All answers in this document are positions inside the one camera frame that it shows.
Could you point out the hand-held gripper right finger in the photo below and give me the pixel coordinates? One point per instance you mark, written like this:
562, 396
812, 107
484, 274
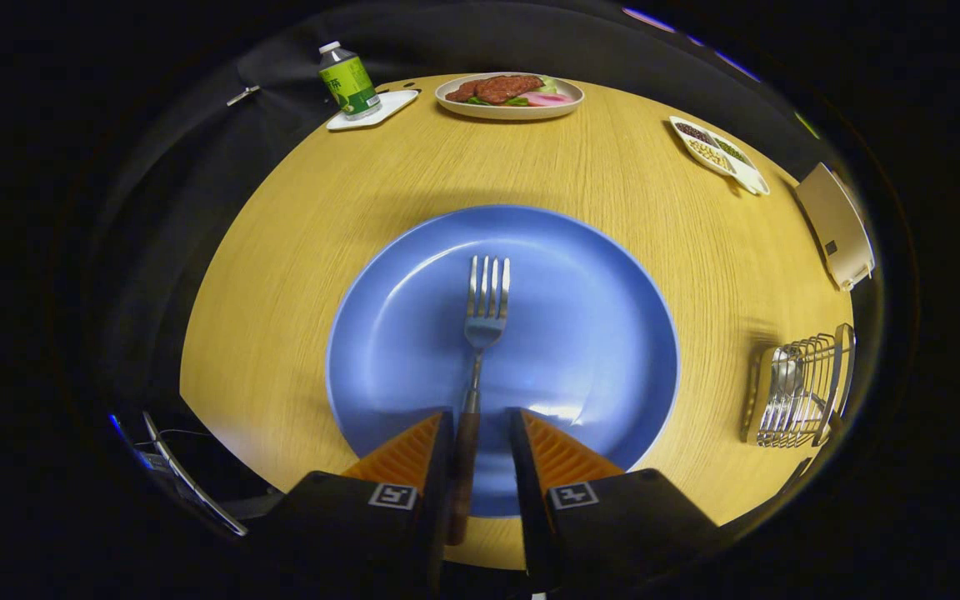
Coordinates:
526, 475

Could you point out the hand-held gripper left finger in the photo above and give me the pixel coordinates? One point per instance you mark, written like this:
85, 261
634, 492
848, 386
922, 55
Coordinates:
442, 467

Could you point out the metal spoon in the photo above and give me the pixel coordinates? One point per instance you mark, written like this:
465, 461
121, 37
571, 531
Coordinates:
787, 377

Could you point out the blue plate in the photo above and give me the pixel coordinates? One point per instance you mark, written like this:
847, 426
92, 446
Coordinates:
580, 333

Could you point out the white-edged laptop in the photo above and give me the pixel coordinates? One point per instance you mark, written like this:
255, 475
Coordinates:
188, 483

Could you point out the white square coaster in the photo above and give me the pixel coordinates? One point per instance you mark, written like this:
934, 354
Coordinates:
392, 104

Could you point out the white divided bean dish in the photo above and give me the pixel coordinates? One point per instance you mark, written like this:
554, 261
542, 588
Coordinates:
709, 146

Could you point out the plate of toy food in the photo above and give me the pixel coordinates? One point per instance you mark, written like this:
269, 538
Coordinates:
505, 87

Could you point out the green drink bottle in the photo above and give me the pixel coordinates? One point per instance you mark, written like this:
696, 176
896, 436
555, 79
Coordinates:
348, 83

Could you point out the cream toaster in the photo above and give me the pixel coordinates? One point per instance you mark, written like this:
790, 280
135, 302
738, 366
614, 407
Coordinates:
834, 225

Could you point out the white cloth clip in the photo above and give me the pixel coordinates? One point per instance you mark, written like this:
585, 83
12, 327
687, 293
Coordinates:
243, 95

